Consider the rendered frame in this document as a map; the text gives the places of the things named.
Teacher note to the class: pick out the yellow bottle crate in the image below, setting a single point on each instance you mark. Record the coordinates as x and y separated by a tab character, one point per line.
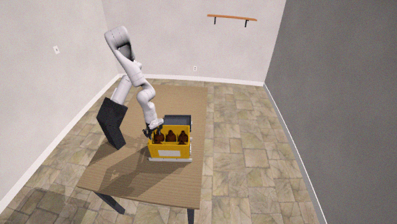
170	149

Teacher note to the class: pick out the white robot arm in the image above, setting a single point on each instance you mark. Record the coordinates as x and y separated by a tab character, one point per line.
116	38

